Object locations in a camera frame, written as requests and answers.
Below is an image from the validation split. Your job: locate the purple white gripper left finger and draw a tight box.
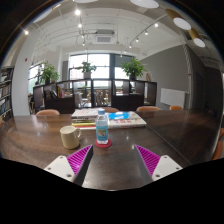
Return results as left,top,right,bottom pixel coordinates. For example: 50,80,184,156
44,145,93,186

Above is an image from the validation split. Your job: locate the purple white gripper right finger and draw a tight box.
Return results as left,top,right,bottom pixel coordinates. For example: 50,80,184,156
134,145,182,185

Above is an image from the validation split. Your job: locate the clear water bottle blue cap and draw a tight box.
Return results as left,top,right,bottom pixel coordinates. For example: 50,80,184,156
96,109,108,144

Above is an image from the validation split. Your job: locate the cream ceramic mug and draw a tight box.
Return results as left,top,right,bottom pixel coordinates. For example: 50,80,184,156
60,126,81,149

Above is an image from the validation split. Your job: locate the red round coaster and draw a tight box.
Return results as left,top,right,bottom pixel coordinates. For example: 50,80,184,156
95,139,112,148

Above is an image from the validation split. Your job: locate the stack of books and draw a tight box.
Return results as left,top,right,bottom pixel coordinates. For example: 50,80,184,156
71,108,98,128

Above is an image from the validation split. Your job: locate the orange chair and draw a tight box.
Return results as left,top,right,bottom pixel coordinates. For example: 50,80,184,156
36,109,60,116
103,107,119,113
136,106,161,112
170,105,183,110

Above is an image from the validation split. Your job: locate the orange chair far right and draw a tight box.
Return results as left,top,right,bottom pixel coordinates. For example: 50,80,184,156
170,105,183,110

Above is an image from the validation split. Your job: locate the orange chair far left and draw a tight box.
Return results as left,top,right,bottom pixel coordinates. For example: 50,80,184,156
36,109,60,116

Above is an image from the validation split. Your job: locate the orange chair middle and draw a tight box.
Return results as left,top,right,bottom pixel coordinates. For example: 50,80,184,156
103,107,119,113

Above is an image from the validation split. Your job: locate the orange chair right edge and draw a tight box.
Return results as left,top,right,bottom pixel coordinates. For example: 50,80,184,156
212,128,224,160

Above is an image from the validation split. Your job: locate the white whiteboard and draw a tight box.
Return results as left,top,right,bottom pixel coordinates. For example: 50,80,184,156
160,88,185,108

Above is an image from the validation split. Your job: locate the dark open shelf unit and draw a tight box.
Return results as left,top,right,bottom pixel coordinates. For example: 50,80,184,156
33,78,157,114

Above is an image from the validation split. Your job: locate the left potted plant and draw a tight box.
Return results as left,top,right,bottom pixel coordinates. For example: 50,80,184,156
40,63,59,84

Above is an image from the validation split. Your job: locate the potted plant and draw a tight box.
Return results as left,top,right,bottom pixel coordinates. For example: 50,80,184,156
40,63,59,84
121,58,146,80
76,62,97,78

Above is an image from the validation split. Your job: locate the right potted plant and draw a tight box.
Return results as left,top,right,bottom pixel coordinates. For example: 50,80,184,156
121,58,146,80

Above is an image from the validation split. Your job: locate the middle potted plant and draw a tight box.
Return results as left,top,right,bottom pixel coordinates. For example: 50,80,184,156
76,62,97,78

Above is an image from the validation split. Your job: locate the ceiling air conditioner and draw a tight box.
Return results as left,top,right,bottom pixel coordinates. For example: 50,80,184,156
93,29,115,44

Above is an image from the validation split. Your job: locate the bookshelf at left wall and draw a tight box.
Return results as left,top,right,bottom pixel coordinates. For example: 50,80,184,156
0,66,14,121

